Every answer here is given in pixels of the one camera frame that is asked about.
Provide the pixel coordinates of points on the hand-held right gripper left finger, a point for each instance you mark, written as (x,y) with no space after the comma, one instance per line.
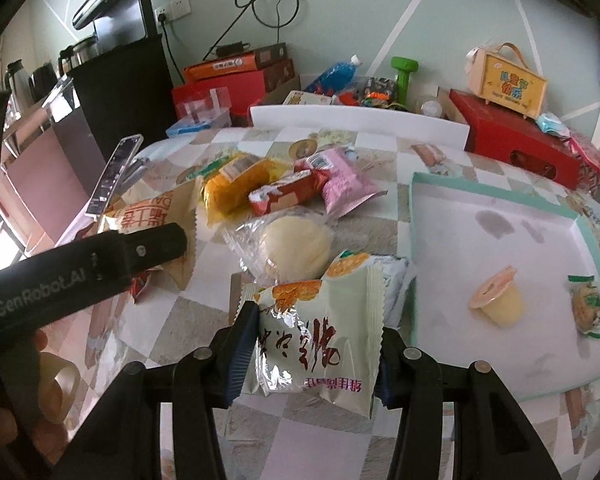
(244,355)

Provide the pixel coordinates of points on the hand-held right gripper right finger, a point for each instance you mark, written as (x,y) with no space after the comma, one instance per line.
(386,375)

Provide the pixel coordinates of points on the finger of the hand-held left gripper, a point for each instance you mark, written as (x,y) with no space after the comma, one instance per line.
(155,247)

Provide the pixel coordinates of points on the beige bread packet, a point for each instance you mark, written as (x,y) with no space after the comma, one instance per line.
(150,212)

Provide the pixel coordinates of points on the pale green snack packet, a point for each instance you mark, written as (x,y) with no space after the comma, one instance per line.
(315,340)

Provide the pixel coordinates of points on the white green snack packet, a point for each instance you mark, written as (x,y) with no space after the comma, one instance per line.
(396,285)

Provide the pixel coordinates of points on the round pastry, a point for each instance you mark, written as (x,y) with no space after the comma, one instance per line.
(292,247)

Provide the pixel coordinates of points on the teal rimmed white tray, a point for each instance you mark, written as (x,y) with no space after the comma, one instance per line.
(500,240)

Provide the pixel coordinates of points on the orange snack packet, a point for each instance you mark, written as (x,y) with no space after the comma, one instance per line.
(235,185)

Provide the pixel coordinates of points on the pink side cabinet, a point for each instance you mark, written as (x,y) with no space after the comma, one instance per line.
(35,175)

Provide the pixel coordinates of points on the blue wipes pack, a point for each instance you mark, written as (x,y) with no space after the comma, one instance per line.
(190,127)

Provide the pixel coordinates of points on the yellow jelly cup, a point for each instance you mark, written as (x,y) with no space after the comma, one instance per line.
(497,300)

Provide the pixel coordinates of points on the checkered tablecloth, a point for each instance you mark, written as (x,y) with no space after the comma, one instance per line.
(370,240)

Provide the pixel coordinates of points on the clear plastic box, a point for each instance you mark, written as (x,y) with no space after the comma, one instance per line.
(205,105)

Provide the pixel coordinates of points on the black cabinet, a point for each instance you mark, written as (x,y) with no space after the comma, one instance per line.
(120,90)

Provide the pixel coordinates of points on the red gift box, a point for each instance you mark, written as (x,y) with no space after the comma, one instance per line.
(230,92)

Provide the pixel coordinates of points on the orange flat box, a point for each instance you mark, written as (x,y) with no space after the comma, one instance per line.
(220,66)

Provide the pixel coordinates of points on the pink snack packet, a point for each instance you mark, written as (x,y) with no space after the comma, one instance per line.
(342,180)

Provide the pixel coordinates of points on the black kettle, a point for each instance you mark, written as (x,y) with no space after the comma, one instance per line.
(42,80)

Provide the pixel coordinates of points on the cardboard box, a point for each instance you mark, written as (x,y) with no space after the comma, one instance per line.
(282,91)

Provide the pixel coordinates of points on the steel thermos jug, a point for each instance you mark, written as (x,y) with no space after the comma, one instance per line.
(15,85)

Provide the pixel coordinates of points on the steel kettle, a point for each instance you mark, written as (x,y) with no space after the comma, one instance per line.
(80,52)

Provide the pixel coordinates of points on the green wrapped biscuit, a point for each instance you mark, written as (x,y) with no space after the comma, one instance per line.
(587,310)

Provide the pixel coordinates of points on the small cartoon box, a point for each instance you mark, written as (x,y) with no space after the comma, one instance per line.
(307,99)

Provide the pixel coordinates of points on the dark red box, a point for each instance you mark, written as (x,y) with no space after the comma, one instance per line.
(280,75)

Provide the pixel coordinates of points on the black power adapter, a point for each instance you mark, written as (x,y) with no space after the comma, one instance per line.
(235,49)

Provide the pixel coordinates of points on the dark brown box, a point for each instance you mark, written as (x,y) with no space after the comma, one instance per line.
(272,55)

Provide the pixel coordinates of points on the white foam board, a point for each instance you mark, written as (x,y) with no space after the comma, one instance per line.
(360,122)

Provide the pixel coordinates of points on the black coffee machine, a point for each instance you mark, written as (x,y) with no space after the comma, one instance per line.
(115,5)

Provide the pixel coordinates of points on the blue bottle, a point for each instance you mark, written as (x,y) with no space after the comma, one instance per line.
(335,75)

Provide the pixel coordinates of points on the large red box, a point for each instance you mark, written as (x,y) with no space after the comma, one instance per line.
(515,140)

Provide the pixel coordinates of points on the clear baby bottle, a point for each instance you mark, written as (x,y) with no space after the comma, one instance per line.
(432,106)

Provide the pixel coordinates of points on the pile of small toys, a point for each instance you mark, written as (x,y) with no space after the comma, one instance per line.
(380,92)

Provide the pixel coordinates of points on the green dumbbell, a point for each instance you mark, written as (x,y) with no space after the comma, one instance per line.
(404,77)

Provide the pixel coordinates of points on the red patterned bag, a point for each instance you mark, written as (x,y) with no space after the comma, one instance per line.
(592,157)

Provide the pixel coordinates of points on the light blue tissue pack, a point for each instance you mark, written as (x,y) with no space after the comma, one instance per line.
(552,125)

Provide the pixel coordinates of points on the beige toy carry case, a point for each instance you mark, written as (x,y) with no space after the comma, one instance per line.
(512,85)

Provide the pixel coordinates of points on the white wall socket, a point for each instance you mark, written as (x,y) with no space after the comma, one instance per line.
(172,10)

